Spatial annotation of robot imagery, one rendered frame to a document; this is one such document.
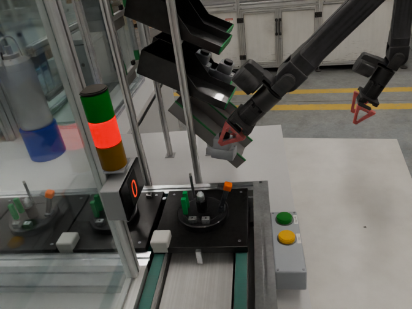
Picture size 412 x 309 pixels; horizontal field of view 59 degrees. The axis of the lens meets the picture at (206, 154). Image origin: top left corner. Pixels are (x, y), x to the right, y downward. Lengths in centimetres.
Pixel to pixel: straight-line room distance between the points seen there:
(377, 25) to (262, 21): 135
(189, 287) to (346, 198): 59
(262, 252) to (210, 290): 15
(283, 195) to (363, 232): 27
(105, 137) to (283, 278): 50
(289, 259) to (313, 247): 19
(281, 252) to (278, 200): 34
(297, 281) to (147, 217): 43
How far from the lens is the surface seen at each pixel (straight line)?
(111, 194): 70
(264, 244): 94
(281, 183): 130
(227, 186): 94
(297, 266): 89
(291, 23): 492
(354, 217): 118
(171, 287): 93
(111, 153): 69
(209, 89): 114
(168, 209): 106
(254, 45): 502
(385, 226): 117
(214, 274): 94
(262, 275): 87
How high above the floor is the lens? 161
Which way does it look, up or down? 30 degrees down
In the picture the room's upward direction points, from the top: 8 degrees counter-clockwise
